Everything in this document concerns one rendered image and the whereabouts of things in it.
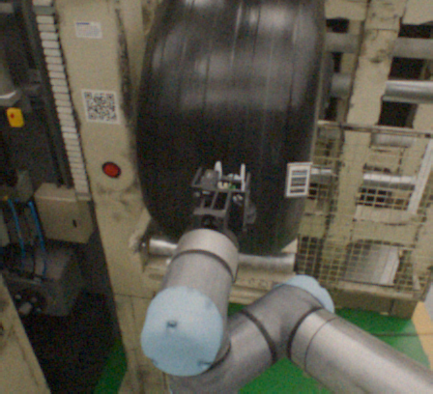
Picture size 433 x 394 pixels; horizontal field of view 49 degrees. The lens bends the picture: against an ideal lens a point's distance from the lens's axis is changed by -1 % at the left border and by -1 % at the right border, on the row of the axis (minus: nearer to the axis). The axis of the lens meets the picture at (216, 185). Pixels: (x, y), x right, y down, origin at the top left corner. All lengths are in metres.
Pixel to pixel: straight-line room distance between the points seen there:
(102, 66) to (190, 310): 0.62
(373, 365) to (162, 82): 0.51
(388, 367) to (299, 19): 0.53
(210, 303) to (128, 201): 0.69
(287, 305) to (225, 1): 0.50
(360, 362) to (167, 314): 0.20
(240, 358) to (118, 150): 0.62
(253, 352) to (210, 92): 0.39
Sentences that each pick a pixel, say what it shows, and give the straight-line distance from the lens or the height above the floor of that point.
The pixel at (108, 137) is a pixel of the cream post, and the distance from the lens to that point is 1.04.
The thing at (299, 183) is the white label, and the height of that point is 1.22.
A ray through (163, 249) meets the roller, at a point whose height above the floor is 0.91.
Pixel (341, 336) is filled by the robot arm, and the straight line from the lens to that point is 0.54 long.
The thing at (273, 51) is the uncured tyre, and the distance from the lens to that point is 0.76.
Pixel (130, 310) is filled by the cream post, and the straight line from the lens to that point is 1.44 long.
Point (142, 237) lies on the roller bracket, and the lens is 1.07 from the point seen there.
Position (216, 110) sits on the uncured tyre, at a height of 1.33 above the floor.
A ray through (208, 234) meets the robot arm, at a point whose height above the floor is 1.31.
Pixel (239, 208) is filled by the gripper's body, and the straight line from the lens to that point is 0.60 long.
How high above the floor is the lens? 1.68
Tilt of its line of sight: 38 degrees down
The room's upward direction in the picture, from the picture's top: straight up
